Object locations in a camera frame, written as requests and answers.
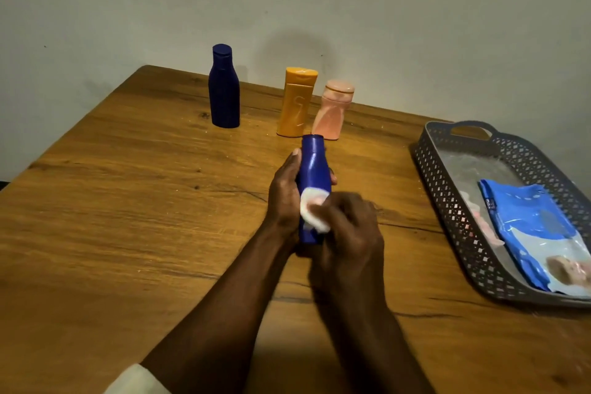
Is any person's right hand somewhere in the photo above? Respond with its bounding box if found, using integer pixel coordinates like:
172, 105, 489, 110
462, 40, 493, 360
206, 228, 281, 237
307, 191, 385, 288

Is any person's left hand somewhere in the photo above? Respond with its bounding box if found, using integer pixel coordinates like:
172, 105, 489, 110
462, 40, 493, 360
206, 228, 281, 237
266, 148, 338, 242

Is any white cotton pad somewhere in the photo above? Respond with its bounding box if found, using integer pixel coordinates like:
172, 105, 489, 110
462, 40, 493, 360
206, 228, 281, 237
300, 188, 332, 234

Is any small blue lotion bottle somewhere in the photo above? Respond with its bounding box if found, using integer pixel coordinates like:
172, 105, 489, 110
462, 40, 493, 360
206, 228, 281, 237
296, 134, 332, 245

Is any person's left forearm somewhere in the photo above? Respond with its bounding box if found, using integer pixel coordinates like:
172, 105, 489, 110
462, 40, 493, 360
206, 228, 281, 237
139, 218, 301, 394

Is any person's right forearm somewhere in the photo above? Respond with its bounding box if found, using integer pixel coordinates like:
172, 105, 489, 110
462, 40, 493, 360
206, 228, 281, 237
308, 264, 437, 394

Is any orange bottle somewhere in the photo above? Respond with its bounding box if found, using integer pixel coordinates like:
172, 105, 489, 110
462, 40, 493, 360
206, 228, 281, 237
276, 67, 319, 138

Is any pink bottle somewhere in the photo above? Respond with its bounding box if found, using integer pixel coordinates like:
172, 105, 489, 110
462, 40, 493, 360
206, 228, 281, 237
311, 79, 355, 141

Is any large dark blue bottle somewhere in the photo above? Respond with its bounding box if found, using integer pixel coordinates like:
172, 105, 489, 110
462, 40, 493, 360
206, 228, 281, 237
208, 43, 241, 129

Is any grey perforated plastic tray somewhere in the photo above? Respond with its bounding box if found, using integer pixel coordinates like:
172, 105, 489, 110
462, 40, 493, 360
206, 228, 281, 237
412, 120, 591, 308

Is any clear plastic bag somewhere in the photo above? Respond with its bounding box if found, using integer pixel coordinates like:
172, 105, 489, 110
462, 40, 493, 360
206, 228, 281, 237
436, 149, 527, 249

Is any blue wet wipes packet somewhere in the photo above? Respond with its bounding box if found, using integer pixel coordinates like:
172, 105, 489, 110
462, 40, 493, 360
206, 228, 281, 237
478, 179, 591, 300

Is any white sleeve cuff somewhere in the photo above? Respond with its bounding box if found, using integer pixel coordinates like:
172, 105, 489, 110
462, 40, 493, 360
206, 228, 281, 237
104, 364, 171, 394

